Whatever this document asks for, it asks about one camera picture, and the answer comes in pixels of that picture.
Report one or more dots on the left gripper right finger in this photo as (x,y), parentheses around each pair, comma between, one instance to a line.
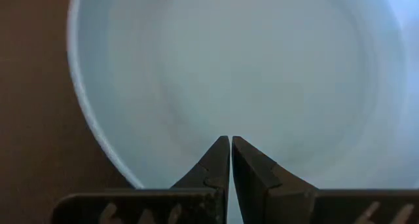
(255,184)

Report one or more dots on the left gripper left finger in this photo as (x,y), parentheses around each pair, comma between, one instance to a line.
(216,165)

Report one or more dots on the light blue round plate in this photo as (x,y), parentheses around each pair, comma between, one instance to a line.
(245,70)

